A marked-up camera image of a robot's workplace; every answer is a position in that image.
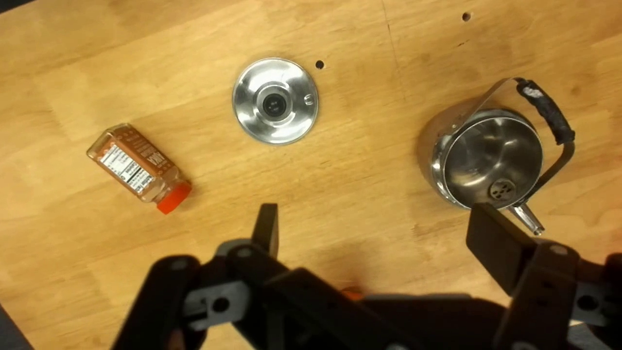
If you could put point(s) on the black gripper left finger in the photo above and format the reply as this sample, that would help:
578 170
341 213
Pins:
259 304

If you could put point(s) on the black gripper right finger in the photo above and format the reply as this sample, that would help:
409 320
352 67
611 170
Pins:
550 292

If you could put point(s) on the small silver metal pot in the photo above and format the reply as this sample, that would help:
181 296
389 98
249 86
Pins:
253 113

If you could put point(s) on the spice bottle with orange cap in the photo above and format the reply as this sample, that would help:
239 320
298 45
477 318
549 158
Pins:
133 166

